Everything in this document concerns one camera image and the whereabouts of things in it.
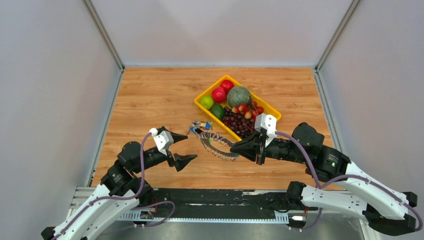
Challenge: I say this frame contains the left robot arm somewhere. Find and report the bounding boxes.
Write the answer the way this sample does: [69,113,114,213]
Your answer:
[41,126,197,240]

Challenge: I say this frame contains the keyring chain with green tag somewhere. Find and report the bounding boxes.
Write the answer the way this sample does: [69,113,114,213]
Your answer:
[198,131,241,163]

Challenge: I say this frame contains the red apple near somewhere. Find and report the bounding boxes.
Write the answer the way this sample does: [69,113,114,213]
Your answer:
[211,87,227,103]

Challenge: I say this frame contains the red apple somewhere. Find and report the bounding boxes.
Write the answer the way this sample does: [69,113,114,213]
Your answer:
[211,87,227,103]
[220,79,235,94]

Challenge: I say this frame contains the pile of tagged keys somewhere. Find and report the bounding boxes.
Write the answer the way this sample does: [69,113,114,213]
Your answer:
[187,120,213,135]

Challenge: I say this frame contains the purple grape bunch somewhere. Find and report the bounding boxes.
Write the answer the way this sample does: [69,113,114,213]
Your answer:
[221,106,255,139]

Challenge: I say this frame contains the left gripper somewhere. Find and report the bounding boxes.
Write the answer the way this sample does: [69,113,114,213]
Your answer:
[133,130,198,173]

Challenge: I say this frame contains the light green apple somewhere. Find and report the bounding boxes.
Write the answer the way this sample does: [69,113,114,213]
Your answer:
[199,95,215,110]

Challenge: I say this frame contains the red apple far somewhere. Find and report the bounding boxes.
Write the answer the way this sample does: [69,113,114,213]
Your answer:
[220,79,235,94]

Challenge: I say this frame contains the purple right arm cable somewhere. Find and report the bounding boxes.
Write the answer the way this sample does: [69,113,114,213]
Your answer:
[274,131,424,232]

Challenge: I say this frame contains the green netted melon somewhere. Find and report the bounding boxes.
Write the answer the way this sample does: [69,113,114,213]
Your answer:
[226,86,251,108]

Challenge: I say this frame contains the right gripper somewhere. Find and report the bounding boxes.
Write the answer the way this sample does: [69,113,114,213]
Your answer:
[229,129,307,165]

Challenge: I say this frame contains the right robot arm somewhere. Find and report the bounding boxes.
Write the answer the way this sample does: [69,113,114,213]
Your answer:
[230,122,424,237]

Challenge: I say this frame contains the dark green lime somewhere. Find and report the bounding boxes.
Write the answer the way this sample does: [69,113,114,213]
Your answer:
[209,104,225,121]

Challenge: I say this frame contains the yellow plastic tray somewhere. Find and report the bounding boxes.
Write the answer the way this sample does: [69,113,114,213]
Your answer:
[194,75,282,141]

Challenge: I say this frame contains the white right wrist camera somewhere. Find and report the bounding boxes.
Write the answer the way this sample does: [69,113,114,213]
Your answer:
[254,113,277,138]

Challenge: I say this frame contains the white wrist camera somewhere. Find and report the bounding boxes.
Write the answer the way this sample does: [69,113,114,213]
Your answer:
[254,113,277,138]
[149,126,174,156]

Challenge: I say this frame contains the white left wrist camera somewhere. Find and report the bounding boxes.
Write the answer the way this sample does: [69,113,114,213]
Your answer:
[149,126,174,156]

